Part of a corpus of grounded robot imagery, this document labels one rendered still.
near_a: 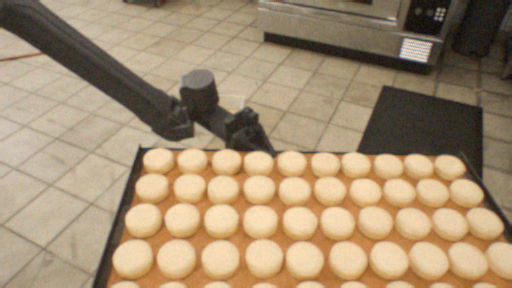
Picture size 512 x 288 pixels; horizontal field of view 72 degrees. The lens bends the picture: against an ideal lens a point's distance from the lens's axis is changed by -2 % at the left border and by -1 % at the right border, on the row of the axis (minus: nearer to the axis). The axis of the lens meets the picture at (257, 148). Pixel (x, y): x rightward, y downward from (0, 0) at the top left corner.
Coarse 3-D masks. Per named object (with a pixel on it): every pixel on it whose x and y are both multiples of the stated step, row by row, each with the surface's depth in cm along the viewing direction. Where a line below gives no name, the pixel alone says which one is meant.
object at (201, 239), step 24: (144, 168) 61; (240, 168) 62; (240, 192) 58; (312, 192) 59; (240, 216) 54; (432, 216) 56; (144, 240) 50; (168, 240) 50; (192, 240) 50; (216, 240) 51; (240, 240) 51; (288, 240) 51; (312, 240) 52; (336, 240) 52; (360, 240) 52; (384, 240) 52; (408, 240) 52; (432, 240) 53; (480, 240) 53; (504, 240) 53; (240, 264) 48
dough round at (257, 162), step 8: (256, 152) 62; (264, 152) 62; (248, 160) 61; (256, 160) 61; (264, 160) 61; (272, 160) 61; (248, 168) 60; (256, 168) 59; (264, 168) 59; (272, 168) 61
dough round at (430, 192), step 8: (424, 184) 59; (432, 184) 59; (440, 184) 59; (416, 192) 59; (424, 192) 57; (432, 192) 57; (440, 192) 57; (448, 192) 57; (424, 200) 57; (432, 200) 56; (440, 200) 56
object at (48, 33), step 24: (0, 0) 48; (24, 0) 51; (0, 24) 51; (24, 24) 52; (48, 24) 53; (48, 48) 55; (72, 48) 56; (96, 48) 59; (72, 72) 59; (96, 72) 60; (120, 72) 62; (120, 96) 64; (144, 96) 65; (168, 96) 71; (144, 120) 68; (168, 120) 69
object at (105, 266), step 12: (456, 156) 68; (132, 168) 59; (468, 168) 64; (132, 180) 59; (480, 180) 61; (132, 192) 57; (120, 204) 53; (492, 204) 58; (120, 216) 53; (504, 216) 55; (120, 228) 51; (504, 228) 55; (108, 240) 49; (120, 240) 50; (108, 252) 48; (108, 264) 47; (96, 276) 44; (108, 276) 46
